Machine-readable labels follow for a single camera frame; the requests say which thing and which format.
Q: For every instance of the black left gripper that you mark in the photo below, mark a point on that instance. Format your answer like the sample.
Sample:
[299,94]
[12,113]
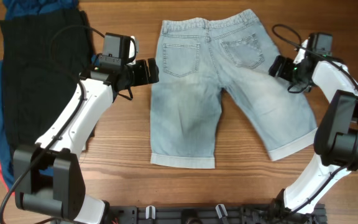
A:
[146,72]

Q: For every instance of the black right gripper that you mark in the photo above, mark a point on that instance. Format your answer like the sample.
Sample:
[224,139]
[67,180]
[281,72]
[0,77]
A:
[278,66]

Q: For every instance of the light blue denim shorts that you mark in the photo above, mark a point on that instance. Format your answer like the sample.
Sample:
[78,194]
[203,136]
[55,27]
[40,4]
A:
[199,59]

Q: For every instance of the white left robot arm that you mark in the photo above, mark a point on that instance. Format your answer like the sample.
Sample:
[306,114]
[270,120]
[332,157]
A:
[48,178]

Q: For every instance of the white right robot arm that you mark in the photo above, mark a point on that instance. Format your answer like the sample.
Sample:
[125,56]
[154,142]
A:
[336,139]

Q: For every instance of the black garment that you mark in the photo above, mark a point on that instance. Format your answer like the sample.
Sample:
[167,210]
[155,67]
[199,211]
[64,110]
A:
[43,54]

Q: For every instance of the dark blue garment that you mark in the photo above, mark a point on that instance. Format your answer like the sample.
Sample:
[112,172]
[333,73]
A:
[16,8]

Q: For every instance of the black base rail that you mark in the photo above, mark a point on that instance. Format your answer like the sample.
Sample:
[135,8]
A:
[246,214]

